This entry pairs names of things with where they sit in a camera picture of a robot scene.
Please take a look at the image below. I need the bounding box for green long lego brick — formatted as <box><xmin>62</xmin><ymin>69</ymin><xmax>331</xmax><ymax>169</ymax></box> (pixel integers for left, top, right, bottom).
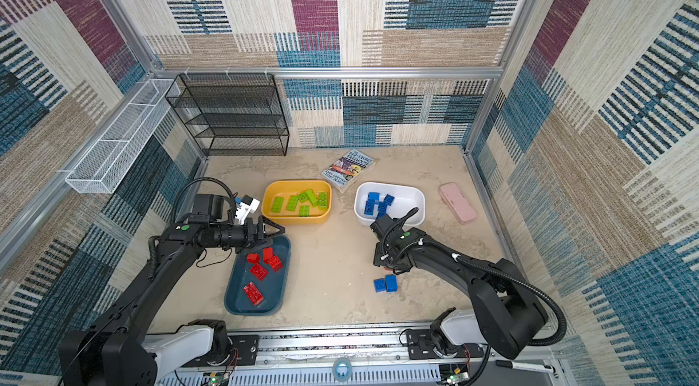
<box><xmin>286</xmin><ymin>195</ymin><xmax>300</xmax><ymax>212</ymax></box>

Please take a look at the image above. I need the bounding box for dark teal plastic bin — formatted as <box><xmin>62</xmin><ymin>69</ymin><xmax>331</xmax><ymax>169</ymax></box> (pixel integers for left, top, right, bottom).
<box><xmin>224</xmin><ymin>236</ymin><xmax>291</xmax><ymax>316</ymax></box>

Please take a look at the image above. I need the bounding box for pink pencil case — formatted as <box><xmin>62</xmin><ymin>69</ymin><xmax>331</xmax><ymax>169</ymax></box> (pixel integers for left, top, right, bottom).
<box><xmin>439</xmin><ymin>182</ymin><xmax>478</xmax><ymax>224</ymax></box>

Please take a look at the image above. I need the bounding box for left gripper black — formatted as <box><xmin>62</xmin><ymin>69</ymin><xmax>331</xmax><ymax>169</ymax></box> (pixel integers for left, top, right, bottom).
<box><xmin>211</xmin><ymin>217</ymin><xmax>286</xmax><ymax>255</ymax></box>

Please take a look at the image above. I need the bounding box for paperback children's book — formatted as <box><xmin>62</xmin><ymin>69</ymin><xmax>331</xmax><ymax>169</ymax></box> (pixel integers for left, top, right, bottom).
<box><xmin>320</xmin><ymin>149</ymin><xmax>374</xmax><ymax>192</ymax></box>

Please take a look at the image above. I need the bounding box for blue tall brick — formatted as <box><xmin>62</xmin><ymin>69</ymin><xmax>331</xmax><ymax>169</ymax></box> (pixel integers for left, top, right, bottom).
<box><xmin>384</xmin><ymin>274</ymin><xmax>399</xmax><ymax>293</ymax></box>

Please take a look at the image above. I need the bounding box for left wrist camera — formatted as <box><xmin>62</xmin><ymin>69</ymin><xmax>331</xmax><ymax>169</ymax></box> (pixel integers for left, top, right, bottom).
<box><xmin>235</xmin><ymin>195</ymin><xmax>260</xmax><ymax>225</ymax></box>

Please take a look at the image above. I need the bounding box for small green lego brick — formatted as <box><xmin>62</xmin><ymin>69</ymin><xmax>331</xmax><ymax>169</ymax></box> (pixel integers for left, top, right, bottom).
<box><xmin>270</xmin><ymin>196</ymin><xmax>285</xmax><ymax>213</ymax></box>

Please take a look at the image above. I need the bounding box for yellow plastic bin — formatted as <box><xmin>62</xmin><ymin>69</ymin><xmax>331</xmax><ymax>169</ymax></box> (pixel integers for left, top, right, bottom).
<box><xmin>260</xmin><ymin>180</ymin><xmax>331</xmax><ymax>225</ymax></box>

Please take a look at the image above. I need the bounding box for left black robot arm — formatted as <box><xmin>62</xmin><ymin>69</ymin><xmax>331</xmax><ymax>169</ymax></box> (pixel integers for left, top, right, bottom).
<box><xmin>59</xmin><ymin>189</ymin><xmax>286</xmax><ymax>385</ymax></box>

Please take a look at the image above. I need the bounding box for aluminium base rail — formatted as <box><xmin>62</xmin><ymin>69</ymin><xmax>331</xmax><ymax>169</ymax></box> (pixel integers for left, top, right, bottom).
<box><xmin>155</xmin><ymin>323</ymin><xmax>566</xmax><ymax>385</ymax></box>

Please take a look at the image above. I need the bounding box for black wire shelf rack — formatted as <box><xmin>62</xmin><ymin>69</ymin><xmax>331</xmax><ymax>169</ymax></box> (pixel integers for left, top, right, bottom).
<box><xmin>165</xmin><ymin>73</ymin><xmax>289</xmax><ymax>157</ymax></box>

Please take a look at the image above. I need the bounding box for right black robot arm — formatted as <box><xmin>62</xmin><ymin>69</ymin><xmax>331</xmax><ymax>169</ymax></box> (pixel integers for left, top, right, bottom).
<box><xmin>371</xmin><ymin>208</ymin><xmax>568</xmax><ymax>360</ymax></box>

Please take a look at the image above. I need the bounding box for white plastic bin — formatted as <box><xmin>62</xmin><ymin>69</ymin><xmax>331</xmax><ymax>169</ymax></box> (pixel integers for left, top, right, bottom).
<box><xmin>353</xmin><ymin>181</ymin><xmax>427</xmax><ymax>228</ymax></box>

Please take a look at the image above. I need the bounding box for red square lego brick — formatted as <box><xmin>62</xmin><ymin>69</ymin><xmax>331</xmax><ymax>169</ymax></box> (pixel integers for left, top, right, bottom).
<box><xmin>267</xmin><ymin>255</ymin><xmax>283</xmax><ymax>272</ymax></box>

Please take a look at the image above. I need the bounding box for white wire mesh basket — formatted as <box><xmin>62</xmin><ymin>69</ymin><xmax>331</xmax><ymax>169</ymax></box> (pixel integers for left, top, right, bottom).
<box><xmin>66</xmin><ymin>79</ymin><xmax>172</xmax><ymax>194</ymax></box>

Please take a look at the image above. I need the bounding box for white marker pen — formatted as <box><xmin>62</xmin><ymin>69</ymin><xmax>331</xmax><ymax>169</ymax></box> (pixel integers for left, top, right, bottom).
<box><xmin>495</xmin><ymin>360</ymin><xmax>556</xmax><ymax>375</ymax></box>

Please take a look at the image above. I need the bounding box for red long lego brick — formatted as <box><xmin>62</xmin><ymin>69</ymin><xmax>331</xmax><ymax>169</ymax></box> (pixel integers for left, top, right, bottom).
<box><xmin>243</xmin><ymin>282</ymin><xmax>265</xmax><ymax>307</ymax></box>

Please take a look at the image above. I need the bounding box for small red brick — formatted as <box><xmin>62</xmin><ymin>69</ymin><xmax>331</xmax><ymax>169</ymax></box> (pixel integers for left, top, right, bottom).
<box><xmin>247</xmin><ymin>253</ymin><xmax>260</xmax><ymax>264</ymax></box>

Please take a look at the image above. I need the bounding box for green long brick bottom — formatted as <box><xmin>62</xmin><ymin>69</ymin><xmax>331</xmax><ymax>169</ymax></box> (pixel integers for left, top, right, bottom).
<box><xmin>317</xmin><ymin>192</ymin><xmax>329</xmax><ymax>210</ymax></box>

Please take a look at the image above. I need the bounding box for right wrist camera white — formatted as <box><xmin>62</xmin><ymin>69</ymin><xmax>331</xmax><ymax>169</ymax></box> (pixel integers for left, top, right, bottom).
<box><xmin>370</xmin><ymin>214</ymin><xmax>398</xmax><ymax>240</ymax></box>

